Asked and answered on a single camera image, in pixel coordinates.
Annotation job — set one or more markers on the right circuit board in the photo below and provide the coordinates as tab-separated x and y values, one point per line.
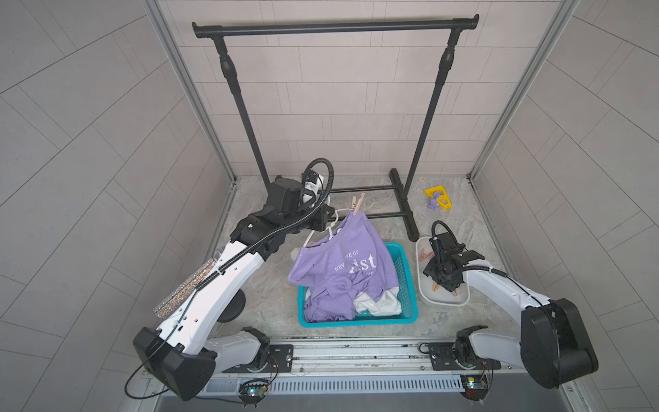
476	387

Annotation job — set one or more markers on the pink clothespin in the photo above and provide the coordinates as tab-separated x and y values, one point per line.
357	203

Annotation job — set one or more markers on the left circuit board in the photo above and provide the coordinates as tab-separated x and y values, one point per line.
253	391

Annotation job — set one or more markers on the white plastic clothespin tray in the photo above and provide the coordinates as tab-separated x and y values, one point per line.
431	293

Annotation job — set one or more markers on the circuit board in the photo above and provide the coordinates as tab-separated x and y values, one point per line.
253	391
476	387

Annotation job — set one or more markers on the teal plastic laundry basket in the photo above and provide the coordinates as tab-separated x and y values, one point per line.
406	297

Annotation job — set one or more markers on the purple t-shirt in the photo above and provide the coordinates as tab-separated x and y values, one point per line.
351	260

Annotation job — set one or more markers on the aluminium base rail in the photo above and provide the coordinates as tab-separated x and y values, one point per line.
347	366

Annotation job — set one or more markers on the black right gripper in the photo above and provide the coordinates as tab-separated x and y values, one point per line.
428	271

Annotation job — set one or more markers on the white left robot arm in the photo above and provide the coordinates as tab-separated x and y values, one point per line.
178	352

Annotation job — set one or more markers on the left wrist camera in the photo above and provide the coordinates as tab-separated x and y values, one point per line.
313	187

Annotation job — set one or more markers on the yellow plastic triangle toy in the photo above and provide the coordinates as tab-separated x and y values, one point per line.
444	201

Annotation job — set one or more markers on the black metal clothes rack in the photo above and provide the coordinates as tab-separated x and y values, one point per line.
455	26

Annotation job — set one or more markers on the black round base stand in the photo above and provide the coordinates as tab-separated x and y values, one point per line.
234	308

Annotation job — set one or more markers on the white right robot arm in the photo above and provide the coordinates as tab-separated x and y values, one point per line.
553	345

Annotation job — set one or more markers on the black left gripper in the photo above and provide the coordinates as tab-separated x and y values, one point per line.
320	218

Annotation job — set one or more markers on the white garment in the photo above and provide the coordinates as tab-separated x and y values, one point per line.
388	305

